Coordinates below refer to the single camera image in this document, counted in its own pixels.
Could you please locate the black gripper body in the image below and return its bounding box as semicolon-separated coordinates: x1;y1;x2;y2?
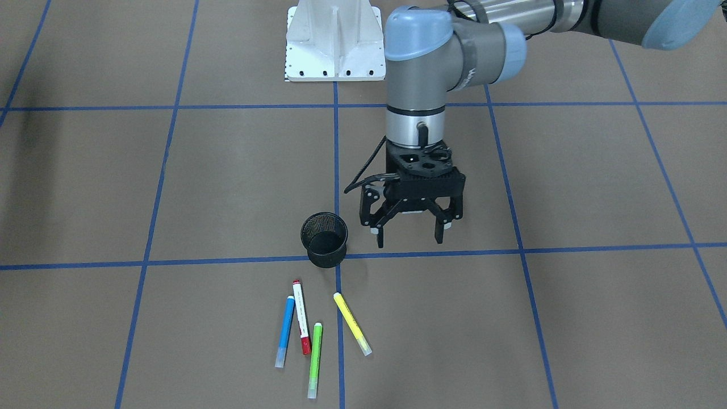
358;142;466;227

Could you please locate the yellow highlighter pen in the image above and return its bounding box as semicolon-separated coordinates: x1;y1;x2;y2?
333;292;373;356

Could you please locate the green highlighter pen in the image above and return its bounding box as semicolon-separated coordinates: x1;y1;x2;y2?
307;323;324;400

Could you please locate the red marker pen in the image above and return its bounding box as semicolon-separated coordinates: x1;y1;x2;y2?
293;279;312;356

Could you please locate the blue marker pen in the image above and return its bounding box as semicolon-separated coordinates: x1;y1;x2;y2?
274;295;295;369

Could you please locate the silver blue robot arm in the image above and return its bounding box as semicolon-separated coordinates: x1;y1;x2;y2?
345;1;725;248

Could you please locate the black mesh pen holder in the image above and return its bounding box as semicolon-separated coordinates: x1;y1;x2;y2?
299;212;348;269

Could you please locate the black robot wrist cable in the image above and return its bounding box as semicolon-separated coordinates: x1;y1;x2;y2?
343;135;398;195

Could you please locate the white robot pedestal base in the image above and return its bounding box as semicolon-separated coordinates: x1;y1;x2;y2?
284;1;386;82

